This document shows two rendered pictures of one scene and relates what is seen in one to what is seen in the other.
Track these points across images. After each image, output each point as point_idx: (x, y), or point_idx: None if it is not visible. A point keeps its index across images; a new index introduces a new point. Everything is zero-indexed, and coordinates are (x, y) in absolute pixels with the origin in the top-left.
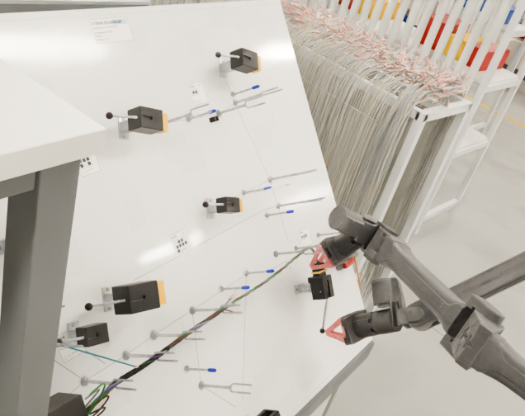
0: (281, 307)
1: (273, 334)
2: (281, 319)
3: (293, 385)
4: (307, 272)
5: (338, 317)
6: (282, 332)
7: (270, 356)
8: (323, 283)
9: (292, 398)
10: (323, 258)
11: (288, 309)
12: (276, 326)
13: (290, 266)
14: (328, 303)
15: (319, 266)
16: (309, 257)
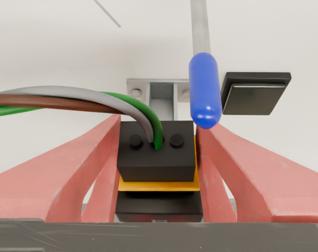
0: (50, 112)
1: (17, 143)
2: (47, 128)
3: (91, 189)
4: (238, 57)
5: (315, 159)
6: (56, 145)
7: (11, 162)
8: (126, 221)
9: (87, 195)
10: (205, 151)
11: (85, 120)
12: (29, 135)
13: (120, 15)
14: (298, 136)
15: (92, 194)
16: (297, 1)
